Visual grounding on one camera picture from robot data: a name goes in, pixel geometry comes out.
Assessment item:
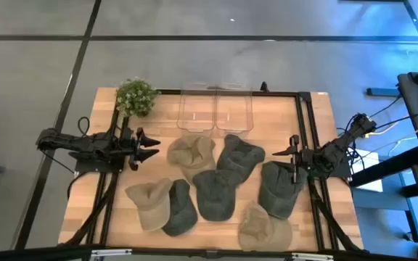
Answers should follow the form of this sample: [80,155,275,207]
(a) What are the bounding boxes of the white sheet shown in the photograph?
[350,148,385,193]

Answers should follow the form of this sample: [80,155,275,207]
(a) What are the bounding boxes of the clear plastic bin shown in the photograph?
[215,82,254,134]
[176,82,218,133]

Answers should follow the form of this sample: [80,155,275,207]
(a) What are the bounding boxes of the small green potted plant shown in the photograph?
[115,78,159,119]

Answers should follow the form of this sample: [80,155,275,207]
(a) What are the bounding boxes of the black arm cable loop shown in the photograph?
[76,116,91,137]

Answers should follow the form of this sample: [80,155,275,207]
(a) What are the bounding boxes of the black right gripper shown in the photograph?
[272,134,304,184]

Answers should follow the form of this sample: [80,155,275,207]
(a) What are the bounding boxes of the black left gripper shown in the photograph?
[128,126,161,171]

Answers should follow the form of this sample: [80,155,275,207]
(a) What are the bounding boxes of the blue floor bar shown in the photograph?
[366,86,401,98]

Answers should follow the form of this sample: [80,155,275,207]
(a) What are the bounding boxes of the olive green jacket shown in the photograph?
[216,133,266,184]

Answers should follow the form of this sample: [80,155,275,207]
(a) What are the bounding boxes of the dark grey baseball cap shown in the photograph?
[192,168,243,223]
[160,178,199,238]
[258,160,308,220]

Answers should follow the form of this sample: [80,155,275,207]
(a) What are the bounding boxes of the tan baseball cap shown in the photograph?
[166,134,217,184]
[237,202,293,252]
[124,177,174,232]

